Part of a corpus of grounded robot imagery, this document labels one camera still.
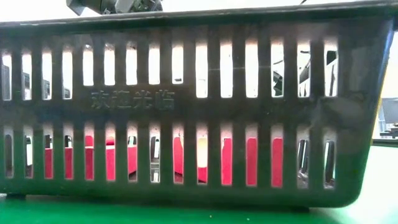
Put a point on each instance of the black plastic basket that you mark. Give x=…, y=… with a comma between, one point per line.
x=199, y=109

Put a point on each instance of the red arch block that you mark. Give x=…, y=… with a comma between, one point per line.
x=178, y=155

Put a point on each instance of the red cube block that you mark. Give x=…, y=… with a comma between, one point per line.
x=252, y=161

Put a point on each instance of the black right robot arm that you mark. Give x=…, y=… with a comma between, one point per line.
x=277, y=85

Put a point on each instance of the long red block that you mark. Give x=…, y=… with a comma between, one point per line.
x=110, y=161

